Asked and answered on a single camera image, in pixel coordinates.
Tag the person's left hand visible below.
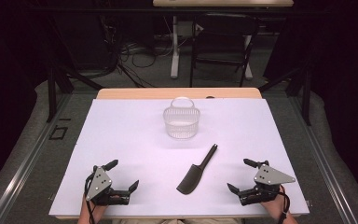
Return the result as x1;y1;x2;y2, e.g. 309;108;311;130
80;194;108;218

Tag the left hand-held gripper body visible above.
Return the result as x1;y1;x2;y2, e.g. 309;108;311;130
85;166;131;206

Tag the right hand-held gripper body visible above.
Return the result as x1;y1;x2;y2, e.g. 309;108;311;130
238;163;296;206

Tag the person's right hand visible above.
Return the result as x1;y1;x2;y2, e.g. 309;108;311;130
260;186;289;219

